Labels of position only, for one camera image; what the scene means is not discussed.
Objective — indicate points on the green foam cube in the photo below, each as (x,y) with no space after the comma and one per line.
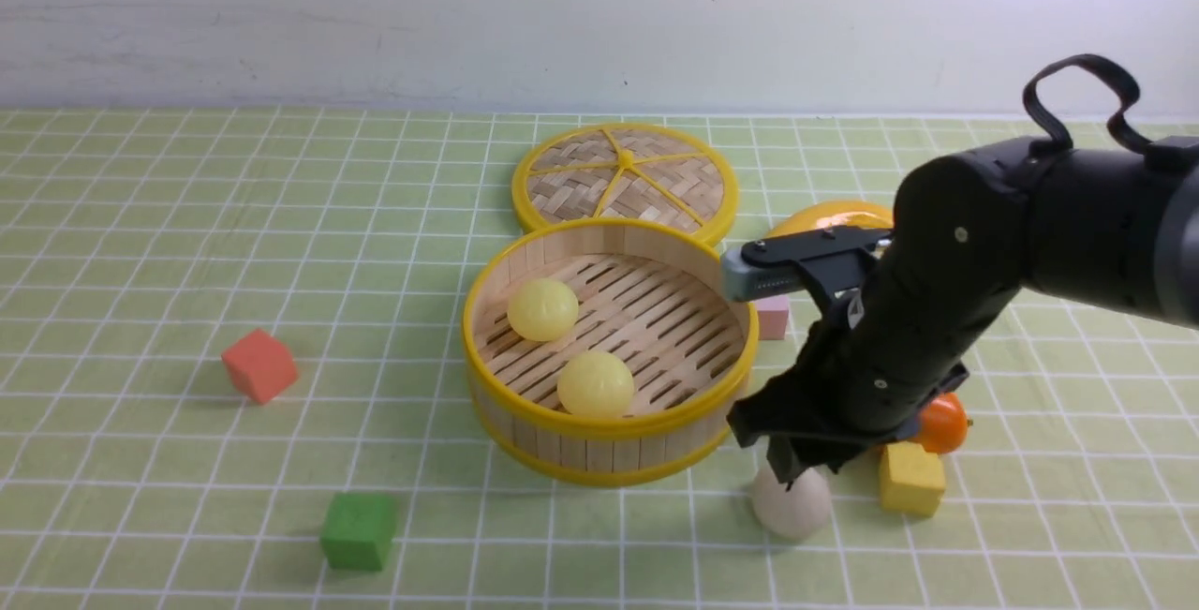
(358,531)

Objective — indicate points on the red foam cube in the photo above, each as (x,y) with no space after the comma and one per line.
(260,366)

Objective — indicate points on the yellow foam cube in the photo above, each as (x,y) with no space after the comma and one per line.
(911,480)

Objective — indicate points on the green checkered tablecloth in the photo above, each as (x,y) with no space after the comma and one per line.
(138,245)

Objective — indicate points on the white steamed bun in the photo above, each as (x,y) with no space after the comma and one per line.
(794,511)

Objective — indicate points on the pink foam cube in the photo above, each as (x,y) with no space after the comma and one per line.
(774,317)

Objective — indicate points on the bamboo steamer lid yellow rim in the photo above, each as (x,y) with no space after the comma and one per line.
(627,170)

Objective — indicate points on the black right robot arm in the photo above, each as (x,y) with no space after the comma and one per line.
(901,306)

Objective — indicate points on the yellow steamed bun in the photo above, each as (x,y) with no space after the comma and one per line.
(595,384)
(543,309)

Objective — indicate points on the orange plastic mango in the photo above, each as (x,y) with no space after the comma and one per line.
(943,425)

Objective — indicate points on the yellow plastic banana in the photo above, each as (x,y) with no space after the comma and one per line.
(826,214)

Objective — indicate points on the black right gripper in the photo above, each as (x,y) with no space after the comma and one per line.
(831,406)

